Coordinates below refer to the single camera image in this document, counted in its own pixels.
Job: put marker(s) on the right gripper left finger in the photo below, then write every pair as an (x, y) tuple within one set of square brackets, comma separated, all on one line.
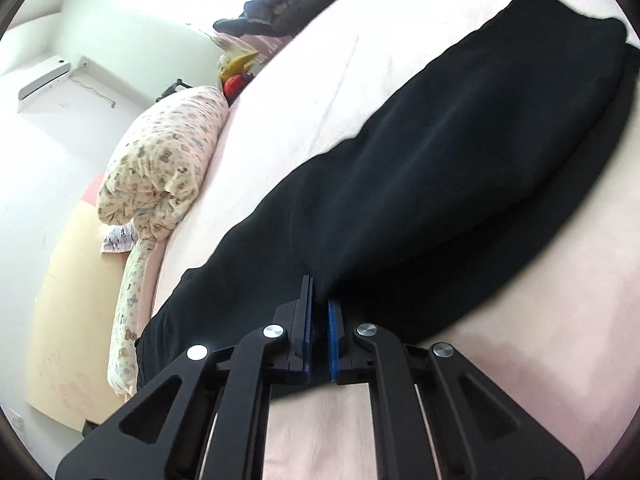
[(205, 415)]

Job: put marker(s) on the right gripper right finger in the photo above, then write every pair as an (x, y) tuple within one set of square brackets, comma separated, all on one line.
[(435, 415)]

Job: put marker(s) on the black pants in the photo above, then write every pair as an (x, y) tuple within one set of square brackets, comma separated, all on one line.
[(448, 190)]

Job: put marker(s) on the long floral pillow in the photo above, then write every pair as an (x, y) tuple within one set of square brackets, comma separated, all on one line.
[(122, 367)]

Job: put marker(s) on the pink bed blanket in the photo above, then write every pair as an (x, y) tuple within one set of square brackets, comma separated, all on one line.
[(562, 336)]

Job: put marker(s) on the cream headboard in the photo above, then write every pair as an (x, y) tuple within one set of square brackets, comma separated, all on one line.
[(66, 364)]

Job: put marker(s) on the purple patterned pillow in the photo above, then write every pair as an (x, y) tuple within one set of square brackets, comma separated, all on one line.
[(119, 239)]

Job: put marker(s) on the rolled floral quilt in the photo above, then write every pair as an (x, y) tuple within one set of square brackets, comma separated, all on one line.
[(157, 168)]

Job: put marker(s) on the yellow plush toy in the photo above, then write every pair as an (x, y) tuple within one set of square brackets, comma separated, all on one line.
[(234, 73)]

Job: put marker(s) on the white air conditioner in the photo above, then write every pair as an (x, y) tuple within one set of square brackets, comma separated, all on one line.
[(41, 74)]

